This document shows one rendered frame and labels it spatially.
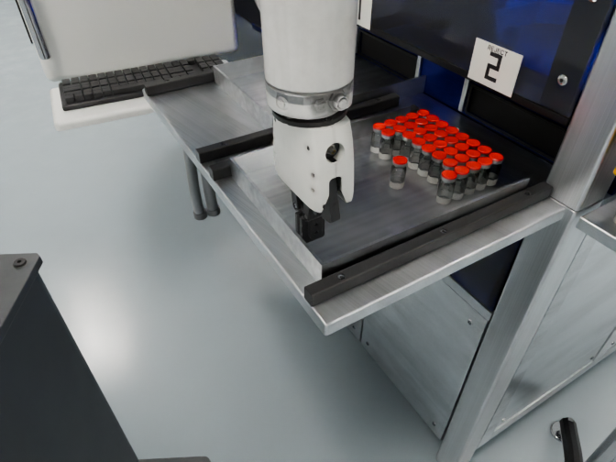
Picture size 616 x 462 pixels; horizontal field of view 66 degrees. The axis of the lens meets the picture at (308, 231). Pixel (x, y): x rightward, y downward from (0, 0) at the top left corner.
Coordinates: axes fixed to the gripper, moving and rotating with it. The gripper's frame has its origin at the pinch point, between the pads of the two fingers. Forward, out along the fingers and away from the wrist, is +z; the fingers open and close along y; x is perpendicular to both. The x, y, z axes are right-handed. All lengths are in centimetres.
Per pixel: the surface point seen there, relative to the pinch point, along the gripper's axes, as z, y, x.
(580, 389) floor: 93, -13, -86
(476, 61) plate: -9.1, 10.2, -35.3
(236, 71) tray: 3, 54, -14
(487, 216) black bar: 2.7, -8.0, -22.2
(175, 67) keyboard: 9, 79, -8
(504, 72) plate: -9.3, 4.9, -35.3
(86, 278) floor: 92, 110, 32
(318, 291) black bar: 2.4, -7.9, 3.7
